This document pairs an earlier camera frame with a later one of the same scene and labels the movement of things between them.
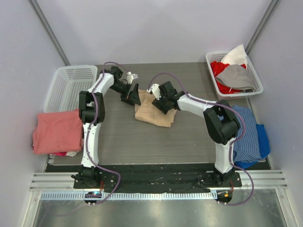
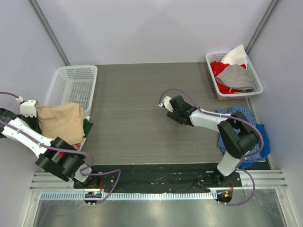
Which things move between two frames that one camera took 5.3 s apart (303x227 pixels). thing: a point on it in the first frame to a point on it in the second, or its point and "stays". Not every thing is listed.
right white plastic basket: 217,56 stays
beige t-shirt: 147,112 to 65,120
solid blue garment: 264,144 stays
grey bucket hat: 236,76 stays
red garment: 217,67 stays
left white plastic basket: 67,82 stays
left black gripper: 130,96 to 36,124
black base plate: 187,177 stays
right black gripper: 161,104 to 176,113
